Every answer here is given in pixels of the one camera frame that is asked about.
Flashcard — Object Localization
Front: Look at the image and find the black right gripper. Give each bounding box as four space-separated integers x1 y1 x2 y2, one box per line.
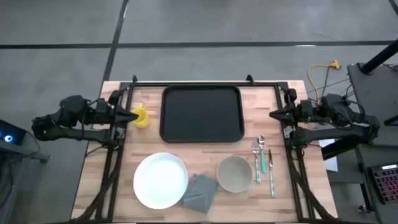
269 104 315 126

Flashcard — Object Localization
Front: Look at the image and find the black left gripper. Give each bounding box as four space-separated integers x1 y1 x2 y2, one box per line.
93 104 139 127

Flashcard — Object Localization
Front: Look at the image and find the fork with pale teal handle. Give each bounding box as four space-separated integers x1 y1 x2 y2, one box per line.
251 142 261 185

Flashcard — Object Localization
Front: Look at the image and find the white round plate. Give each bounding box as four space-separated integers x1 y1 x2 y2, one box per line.
132 152 189 210

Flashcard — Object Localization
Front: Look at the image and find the grey cloth napkin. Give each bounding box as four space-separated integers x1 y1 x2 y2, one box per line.
181 173 220 215

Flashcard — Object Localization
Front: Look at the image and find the black rectangular tray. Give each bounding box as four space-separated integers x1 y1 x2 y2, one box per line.
159 84 246 144

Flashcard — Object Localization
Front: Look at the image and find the yellow plastic cup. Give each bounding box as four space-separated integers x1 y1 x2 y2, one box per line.
131 103 150 129

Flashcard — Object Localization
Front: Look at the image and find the white paper sheet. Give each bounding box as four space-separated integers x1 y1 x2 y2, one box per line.
318 139 339 172

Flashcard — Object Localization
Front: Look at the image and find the black desk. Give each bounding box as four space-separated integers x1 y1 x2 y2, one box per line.
354 144 398 224
346 62 398 147

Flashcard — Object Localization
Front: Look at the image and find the black pole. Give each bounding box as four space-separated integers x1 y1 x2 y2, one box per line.
360 39 398 75

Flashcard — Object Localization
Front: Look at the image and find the dark grey cart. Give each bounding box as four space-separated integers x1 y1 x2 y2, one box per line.
0 136 50 224

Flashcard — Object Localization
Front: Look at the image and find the black box with blue light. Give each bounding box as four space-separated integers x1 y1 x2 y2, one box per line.
0 119 27 146

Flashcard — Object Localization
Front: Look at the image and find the black keyboard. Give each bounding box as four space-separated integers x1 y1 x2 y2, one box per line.
368 164 398 205

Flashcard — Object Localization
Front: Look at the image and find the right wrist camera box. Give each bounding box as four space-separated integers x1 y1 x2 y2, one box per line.
299 99 313 113

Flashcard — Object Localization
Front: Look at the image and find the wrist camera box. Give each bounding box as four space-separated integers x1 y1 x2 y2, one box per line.
95 98 109 113
299 99 313 113

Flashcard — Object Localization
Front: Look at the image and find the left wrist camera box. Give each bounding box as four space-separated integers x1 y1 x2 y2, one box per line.
95 98 109 113

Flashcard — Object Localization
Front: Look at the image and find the black metal table frame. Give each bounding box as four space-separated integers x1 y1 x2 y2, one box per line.
71 79 340 224

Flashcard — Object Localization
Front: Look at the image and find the yellow extension cable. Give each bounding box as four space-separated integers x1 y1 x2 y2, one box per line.
307 59 341 105

